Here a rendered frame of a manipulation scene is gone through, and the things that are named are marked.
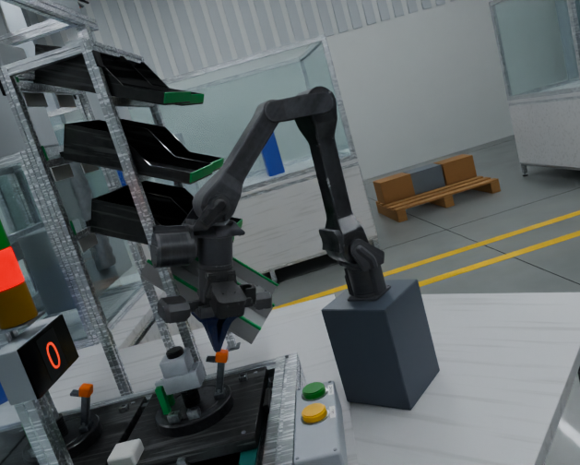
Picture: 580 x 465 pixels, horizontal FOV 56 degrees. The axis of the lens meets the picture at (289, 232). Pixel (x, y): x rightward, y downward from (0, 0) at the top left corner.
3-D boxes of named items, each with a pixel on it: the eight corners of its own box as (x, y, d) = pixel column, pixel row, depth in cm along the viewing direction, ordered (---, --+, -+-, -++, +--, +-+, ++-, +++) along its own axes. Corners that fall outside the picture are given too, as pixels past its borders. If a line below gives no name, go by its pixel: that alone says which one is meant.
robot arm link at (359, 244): (362, 257, 107) (354, 228, 106) (389, 264, 99) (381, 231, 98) (334, 270, 104) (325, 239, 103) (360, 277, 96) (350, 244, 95)
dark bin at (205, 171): (212, 174, 120) (216, 141, 118) (190, 184, 108) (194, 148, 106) (97, 151, 124) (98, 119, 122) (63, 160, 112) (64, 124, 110)
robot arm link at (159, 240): (216, 193, 93) (146, 196, 88) (231, 194, 86) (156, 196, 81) (218, 258, 94) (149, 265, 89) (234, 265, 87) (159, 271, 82)
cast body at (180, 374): (206, 375, 97) (194, 339, 96) (201, 387, 93) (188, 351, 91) (161, 386, 98) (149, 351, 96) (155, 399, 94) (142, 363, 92)
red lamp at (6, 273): (31, 277, 74) (18, 243, 73) (12, 288, 69) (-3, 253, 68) (-2, 285, 75) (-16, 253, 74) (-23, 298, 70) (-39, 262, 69)
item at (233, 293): (202, 274, 87) (216, 284, 82) (243, 270, 91) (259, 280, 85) (203, 310, 88) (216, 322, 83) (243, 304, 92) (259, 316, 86)
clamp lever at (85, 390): (92, 421, 99) (93, 383, 97) (88, 427, 97) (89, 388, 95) (73, 419, 99) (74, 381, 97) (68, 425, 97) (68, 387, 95)
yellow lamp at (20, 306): (45, 310, 75) (31, 277, 74) (27, 324, 70) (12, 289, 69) (12, 318, 76) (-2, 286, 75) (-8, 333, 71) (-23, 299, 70)
